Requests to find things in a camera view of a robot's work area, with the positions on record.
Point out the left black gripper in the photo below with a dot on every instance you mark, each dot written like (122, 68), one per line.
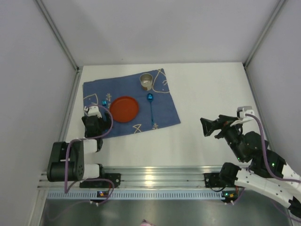
(94, 123)

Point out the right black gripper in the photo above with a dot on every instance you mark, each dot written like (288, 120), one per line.
(221, 127)

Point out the red plate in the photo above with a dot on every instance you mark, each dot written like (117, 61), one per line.
(124, 109)

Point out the blue fish-print placemat cloth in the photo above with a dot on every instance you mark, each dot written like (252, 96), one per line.
(164, 110)

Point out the blue metallic spoon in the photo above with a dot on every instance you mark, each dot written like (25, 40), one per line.
(150, 100)

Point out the brown paper cup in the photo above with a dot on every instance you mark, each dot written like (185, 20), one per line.
(146, 80)

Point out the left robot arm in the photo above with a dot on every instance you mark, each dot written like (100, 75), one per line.
(68, 159)

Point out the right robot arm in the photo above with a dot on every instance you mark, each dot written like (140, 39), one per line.
(268, 173)

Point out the pink object at bottom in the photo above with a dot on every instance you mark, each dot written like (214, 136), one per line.
(146, 223)

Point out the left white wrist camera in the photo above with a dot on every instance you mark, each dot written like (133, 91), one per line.
(92, 111)

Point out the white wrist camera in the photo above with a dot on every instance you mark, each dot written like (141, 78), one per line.
(92, 111)
(243, 113)

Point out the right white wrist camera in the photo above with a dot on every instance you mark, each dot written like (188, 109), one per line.
(243, 113)

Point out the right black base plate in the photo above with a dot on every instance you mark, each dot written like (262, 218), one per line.
(213, 181)

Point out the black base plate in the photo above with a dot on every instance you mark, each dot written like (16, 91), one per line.
(105, 180)
(213, 181)

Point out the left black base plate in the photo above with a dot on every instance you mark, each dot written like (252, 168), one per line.
(105, 180)

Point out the aluminium rail frame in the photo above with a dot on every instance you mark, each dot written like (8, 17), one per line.
(145, 178)

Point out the slotted cable duct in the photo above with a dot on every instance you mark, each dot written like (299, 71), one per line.
(142, 195)

